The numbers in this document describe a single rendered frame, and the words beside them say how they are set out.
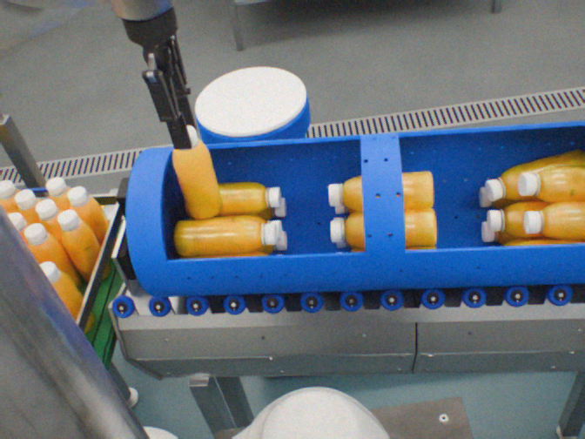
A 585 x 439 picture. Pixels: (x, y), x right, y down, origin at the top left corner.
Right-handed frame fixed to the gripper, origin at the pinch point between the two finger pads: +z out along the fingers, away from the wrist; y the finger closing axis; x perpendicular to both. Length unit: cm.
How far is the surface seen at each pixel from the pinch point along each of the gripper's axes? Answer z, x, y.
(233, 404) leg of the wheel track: 106, 12, 5
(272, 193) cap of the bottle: 20.9, -12.0, 4.1
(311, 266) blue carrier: 20.6, -20.0, -14.4
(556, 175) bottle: 15, -62, 0
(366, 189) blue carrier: 10.1, -29.7, -7.2
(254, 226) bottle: 19.3, -9.7, -5.9
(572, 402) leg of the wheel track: 110, -85, 7
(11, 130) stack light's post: 25, 55, 35
